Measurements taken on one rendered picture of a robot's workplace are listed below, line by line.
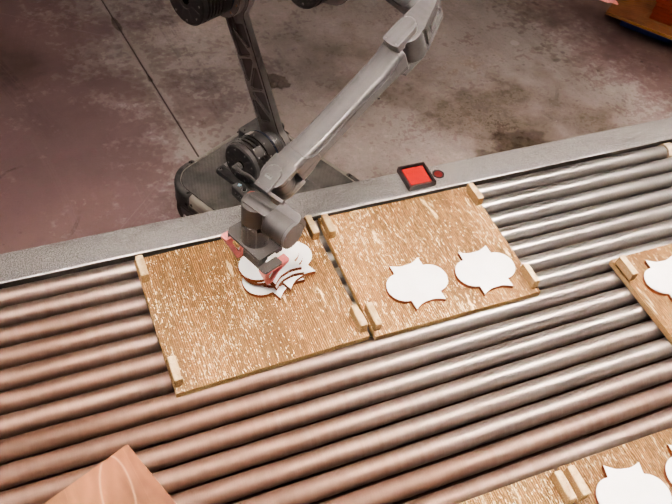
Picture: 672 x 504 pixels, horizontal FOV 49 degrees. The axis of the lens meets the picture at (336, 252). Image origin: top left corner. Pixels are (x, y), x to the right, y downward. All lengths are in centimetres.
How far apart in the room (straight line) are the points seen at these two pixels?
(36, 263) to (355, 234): 71
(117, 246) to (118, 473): 61
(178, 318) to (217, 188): 128
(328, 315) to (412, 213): 37
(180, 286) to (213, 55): 236
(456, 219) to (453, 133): 176
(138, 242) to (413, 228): 64
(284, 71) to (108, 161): 102
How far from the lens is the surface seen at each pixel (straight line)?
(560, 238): 188
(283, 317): 155
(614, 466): 155
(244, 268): 158
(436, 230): 177
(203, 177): 283
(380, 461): 143
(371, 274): 165
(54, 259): 172
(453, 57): 404
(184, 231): 173
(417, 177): 190
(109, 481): 129
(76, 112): 354
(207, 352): 151
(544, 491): 147
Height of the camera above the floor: 221
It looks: 49 degrees down
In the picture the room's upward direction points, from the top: 9 degrees clockwise
